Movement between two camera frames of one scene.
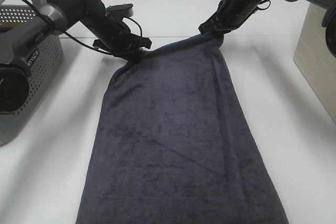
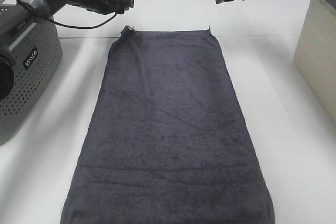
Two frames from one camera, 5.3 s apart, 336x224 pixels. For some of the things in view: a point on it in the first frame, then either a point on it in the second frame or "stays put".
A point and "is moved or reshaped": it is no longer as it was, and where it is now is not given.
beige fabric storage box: x=312 y=57 stays put
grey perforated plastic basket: x=45 y=64 stays put
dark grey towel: x=171 y=145 is moved or reshaped
